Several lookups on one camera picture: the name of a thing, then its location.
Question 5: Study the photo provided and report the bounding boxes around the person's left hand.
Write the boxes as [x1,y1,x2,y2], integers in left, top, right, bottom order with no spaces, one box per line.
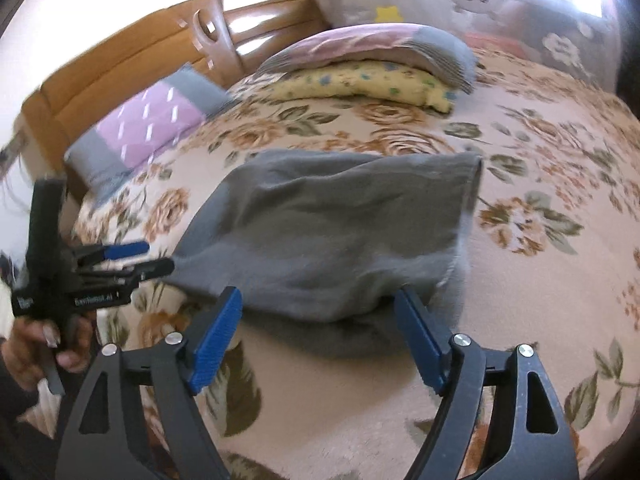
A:
[1,316,94,391]

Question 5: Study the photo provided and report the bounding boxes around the wooden headboard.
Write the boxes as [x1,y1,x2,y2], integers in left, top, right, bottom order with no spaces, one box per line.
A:
[21,0,329,171]

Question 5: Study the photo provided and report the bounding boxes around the floral bed blanket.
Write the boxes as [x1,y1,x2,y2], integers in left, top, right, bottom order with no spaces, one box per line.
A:
[75,51,639,479]

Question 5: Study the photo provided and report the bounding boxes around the grey pants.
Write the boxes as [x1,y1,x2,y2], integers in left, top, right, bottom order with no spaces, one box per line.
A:
[169,150,483,323]

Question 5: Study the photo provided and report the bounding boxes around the purple grey pillow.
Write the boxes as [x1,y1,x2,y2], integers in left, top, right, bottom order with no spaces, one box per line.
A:
[64,64,236,204]

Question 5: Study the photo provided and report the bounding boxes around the grey mesh bed rail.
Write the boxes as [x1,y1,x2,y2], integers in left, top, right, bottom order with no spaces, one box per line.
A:
[329,0,622,92]

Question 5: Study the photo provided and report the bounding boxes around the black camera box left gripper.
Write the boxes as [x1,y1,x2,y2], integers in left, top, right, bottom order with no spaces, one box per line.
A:
[25,178,66,281]

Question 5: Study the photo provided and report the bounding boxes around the yellow dotted pillow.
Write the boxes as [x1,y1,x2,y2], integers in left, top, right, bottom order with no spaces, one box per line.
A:
[264,61,456,115]

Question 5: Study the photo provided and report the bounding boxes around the pink grey pillow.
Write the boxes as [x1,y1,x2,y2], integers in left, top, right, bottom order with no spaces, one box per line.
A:
[255,23,476,94]

